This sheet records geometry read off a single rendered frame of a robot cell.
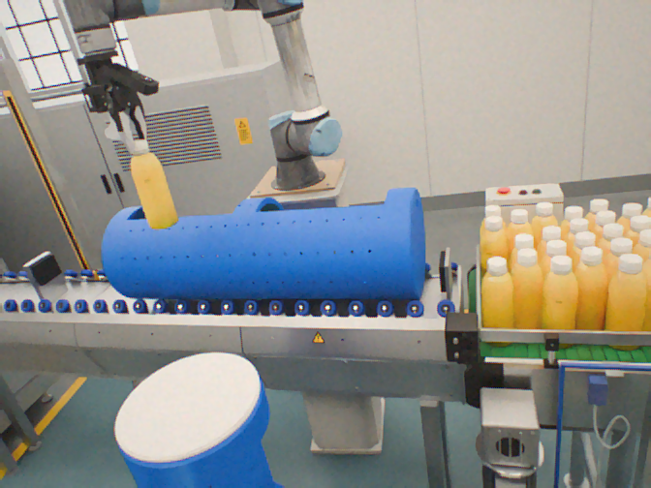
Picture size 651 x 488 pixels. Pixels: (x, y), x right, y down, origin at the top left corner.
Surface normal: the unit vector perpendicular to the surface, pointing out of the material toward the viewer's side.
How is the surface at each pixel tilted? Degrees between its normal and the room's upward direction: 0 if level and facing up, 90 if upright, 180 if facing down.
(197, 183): 90
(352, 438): 90
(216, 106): 90
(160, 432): 0
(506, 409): 0
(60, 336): 71
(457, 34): 90
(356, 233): 52
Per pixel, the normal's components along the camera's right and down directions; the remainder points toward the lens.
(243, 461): 0.72, 0.18
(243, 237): -0.31, -0.18
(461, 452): -0.17, -0.88
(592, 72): -0.15, 0.46
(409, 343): -0.30, 0.14
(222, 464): 0.55, 0.28
